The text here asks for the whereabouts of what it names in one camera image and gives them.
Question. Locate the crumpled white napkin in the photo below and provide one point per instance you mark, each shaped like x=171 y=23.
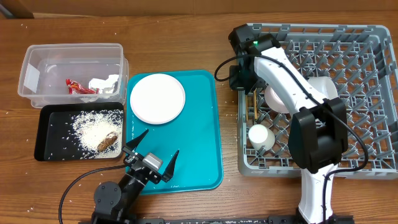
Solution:
x=104 y=86

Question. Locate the teal plastic tray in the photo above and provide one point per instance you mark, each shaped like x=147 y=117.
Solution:
x=194 y=135

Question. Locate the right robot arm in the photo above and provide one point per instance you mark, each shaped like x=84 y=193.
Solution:
x=318 y=135

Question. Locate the large white plate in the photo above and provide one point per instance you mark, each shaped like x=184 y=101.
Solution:
x=157 y=99

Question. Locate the grey bowl with rice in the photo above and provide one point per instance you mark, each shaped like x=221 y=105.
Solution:
x=324 y=85

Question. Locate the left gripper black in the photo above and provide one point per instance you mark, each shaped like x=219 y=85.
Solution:
x=130 y=146

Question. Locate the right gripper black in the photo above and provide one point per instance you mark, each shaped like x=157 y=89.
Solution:
x=236 y=85

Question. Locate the brown food scrap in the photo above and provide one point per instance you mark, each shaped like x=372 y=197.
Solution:
x=107 y=141

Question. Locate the black plastic tray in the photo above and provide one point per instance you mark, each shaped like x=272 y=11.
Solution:
x=56 y=138

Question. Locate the clear plastic bin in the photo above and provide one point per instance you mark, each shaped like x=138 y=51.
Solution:
x=46 y=68

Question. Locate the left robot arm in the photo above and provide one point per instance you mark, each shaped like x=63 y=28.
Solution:
x=113 y=201

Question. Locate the grey dishwasher rack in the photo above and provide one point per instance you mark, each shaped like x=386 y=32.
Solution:
x=361 y=62

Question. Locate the red snack wrapper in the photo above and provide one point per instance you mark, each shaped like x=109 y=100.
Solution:
x=76 y=88

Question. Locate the small pink bowl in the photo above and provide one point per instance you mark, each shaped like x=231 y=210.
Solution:
x=277 y=99

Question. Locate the white rice pile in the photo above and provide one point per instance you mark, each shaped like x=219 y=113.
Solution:
x=88 y=128

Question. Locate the white paper cup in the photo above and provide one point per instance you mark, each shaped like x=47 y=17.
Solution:
x=261 y=136

